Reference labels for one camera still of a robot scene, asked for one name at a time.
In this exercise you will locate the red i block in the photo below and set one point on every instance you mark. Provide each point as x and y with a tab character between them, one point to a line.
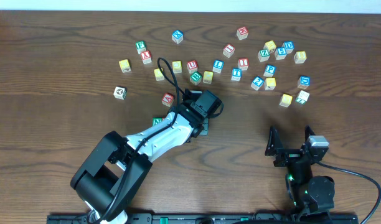
228	50
243	63

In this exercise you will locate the green B block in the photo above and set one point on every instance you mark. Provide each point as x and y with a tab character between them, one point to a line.
195	78

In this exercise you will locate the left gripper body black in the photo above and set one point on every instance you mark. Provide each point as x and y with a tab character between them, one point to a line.
192	94

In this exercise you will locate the yellow block centre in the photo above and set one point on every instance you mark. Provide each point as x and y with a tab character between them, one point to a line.
177	66

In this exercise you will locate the red U block upper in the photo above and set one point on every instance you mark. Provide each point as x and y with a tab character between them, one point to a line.
192	66

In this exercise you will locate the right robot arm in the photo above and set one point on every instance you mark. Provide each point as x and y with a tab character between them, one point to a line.
310	194

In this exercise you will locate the blue 5 block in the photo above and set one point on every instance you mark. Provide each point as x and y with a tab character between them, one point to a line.
280	53

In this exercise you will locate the blue X block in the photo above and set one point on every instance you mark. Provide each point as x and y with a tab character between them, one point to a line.
177	36

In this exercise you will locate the red H block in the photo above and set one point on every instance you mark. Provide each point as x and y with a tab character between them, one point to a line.
242	33

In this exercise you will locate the yellow block beside 2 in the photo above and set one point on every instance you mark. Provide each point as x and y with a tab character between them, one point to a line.
270	83

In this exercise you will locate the blue L block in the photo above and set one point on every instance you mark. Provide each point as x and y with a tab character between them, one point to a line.
218	66

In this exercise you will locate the yellow block far right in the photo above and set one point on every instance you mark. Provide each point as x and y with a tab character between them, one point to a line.
300	57

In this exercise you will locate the yellow block lower right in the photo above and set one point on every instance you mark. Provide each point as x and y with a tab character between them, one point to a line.
285	100

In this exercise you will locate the green N block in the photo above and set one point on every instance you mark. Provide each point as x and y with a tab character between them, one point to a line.
157	121

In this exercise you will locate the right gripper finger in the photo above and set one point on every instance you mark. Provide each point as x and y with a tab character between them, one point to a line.
309	135
274	145

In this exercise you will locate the yellow block left middle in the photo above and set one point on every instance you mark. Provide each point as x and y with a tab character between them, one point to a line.
158	75

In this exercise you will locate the blue T block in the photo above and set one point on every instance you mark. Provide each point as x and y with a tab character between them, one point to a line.
236	74

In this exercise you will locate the blue D block lower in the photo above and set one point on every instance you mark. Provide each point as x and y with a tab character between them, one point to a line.
304	82

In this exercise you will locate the blue P block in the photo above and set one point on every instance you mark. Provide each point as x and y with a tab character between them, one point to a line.
269	71

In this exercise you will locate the yellow block top right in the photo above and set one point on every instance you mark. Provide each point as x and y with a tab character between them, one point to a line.
270	46

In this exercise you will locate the blue D block upper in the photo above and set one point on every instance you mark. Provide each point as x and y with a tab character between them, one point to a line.
288	46

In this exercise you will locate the white green Z block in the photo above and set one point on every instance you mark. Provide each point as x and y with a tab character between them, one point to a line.
302	97

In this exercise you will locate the blue 2 block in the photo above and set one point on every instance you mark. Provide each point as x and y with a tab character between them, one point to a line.
257	83

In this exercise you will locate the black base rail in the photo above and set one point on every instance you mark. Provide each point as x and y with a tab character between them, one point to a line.
147	218

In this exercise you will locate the yellow block far left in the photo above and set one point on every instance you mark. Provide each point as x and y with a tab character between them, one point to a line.
125	65

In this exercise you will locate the blue d block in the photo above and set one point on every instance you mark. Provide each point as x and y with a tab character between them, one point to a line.
288	46
304	82

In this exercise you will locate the yellow block beside B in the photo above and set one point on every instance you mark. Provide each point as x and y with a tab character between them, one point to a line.
207	77

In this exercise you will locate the white symbol block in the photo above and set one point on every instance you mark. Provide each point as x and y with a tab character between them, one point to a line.
120	92

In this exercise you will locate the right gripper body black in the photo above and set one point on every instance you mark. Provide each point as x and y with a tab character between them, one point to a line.
293	155

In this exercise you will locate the red A block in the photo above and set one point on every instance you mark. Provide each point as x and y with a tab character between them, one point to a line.
168	99

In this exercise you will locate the green F block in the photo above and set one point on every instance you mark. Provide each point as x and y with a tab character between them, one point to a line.
141	46

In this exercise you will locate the red Y block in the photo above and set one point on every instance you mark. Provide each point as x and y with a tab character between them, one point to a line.
146	57

